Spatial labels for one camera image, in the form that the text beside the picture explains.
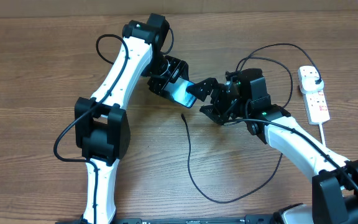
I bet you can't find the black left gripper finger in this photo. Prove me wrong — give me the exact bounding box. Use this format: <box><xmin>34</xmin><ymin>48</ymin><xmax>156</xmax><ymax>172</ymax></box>
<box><xmin>174</xmin><ymin>62</ymin><xmax>189</xmax><ymax>83</ymax></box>
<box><xmin>147</xmin><ymin>78</ymin><xmax>176</xmax><ymax>103</ymax></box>

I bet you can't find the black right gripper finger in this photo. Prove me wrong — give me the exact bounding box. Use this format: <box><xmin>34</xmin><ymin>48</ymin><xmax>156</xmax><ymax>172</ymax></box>
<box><xmin>186</xmin><ymin>78</ymin><xmax>219</xmax><ymax>101</ymax></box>
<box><xmin>200</xmin><ymin>105</ymin><xmax>232</xmax><ymax>125</ymax></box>

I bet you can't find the Samsung Galaxy smartphone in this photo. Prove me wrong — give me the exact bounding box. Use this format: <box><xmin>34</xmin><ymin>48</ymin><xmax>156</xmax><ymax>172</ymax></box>
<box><xmin>164</xmin><ymin>77</ymin><xmax>197</xmax><ymax>108</ymax></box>

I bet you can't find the black USB charging cable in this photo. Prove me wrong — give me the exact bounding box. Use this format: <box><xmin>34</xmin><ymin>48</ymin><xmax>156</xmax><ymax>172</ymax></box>
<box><xmin>180</xmin><ymin>43</ymin><xmax>323</xmax><ymax>205</ymax></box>

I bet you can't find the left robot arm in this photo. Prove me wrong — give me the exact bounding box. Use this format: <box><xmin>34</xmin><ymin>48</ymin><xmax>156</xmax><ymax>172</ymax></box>
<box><xmin>75</xmin><ymin>14</ymin><xmax>196</xmax><ymax>223</ymax></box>

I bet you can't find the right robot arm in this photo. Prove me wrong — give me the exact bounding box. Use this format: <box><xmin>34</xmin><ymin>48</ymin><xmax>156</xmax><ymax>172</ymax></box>
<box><xmin>186</xmin><ymin>68</ymin><xmax>358</xmax><ymax>223</ymax></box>

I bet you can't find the white charger adapter plug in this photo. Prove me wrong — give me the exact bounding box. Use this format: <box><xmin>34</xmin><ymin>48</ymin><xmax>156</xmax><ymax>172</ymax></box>
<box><xmin>300</xmin><ymin>76</ymin><xmax>324</xmax><ymax>94</ymax></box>

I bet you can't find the white power strip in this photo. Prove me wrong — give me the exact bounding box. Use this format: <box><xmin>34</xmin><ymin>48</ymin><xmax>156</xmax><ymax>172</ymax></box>
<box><xmin>297</xmin><ymin>65</ymin><xmax>330</xmax><ymax>124</ymax></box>

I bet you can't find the cardboard back panel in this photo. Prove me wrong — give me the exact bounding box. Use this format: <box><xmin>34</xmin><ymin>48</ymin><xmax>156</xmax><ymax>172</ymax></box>
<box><xmin>0</xmin><ymin>0</ymin><xmax>358</xmax><ymax>18</ymax></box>

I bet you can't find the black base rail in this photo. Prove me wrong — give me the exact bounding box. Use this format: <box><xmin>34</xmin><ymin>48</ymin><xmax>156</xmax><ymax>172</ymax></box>
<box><xmin>55</xmin><ymin>213</ymin><xmax>279</xmax><ymax>224</ymax></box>

